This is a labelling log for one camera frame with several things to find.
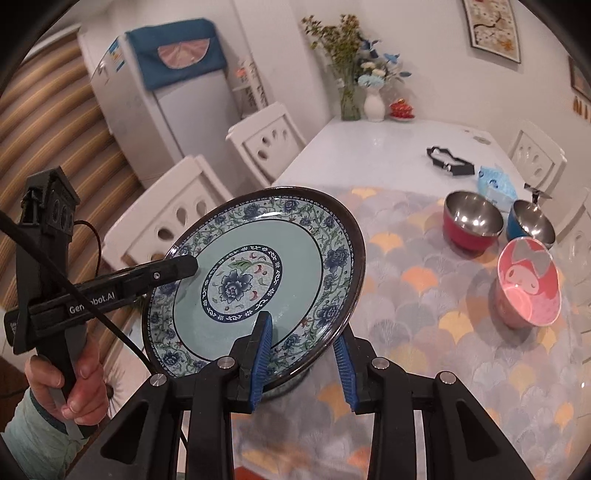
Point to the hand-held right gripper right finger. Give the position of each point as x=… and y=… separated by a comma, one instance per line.
x=345, y=369

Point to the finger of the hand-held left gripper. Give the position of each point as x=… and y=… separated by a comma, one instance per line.
x=171, y=272

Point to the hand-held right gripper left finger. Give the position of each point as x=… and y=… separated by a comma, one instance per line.
x=261, y=360

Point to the large blue floral plate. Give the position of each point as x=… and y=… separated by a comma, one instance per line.
x=286, y=258

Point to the red steel-lined bowl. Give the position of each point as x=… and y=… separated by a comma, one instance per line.
x=471, y=217

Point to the pink cartoon bowl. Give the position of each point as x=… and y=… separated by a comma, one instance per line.
x=531, y=286

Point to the blue steel-lined bowl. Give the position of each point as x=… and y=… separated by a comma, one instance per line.
x=531, y=221

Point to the person's left forearm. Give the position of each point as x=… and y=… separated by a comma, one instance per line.
x=32, y=443

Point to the person's left hand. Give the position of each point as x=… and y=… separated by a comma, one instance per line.
x=90, y=392

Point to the white dining chair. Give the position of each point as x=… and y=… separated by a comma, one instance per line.
x=175, y=203
x=272, y=134
x=538, y=147
x=577, y=240

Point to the ginkgo leaf printed table mat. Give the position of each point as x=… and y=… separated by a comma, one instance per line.
x=438, y=332

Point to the white refrigerator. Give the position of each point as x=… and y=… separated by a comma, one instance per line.
x=194, y=120

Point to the striped brown rug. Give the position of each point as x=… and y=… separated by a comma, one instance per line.
x=46, y=129

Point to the white shelf with items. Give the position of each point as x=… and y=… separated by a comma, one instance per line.
x=249, y=87

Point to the blue refrigerator cover cloth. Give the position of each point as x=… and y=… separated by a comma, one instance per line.
x=147, y=60

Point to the blue tissue pack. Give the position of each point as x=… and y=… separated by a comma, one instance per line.
x=496, y=184

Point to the glass vase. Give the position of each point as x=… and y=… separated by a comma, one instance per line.
x=350, y=106

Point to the white ceramic vase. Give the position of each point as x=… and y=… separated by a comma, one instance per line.
x=374, y=108

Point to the small black stand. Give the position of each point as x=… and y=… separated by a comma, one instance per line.
x=535, y=190

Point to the red lidded teacup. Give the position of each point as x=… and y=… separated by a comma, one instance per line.
x=401, y=110

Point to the dried green flower stems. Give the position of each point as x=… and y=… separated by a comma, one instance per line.
x=337, y=41

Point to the blue and white flowers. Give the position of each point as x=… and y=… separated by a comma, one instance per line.
x=378, y=69

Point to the small dark framed picture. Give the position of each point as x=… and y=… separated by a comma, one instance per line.
x=581, y=78

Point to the hanging orange wall ornaments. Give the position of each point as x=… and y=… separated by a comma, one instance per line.
x=581, y=107

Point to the framed branch wall picture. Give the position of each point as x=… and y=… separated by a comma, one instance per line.
x=491, y=27

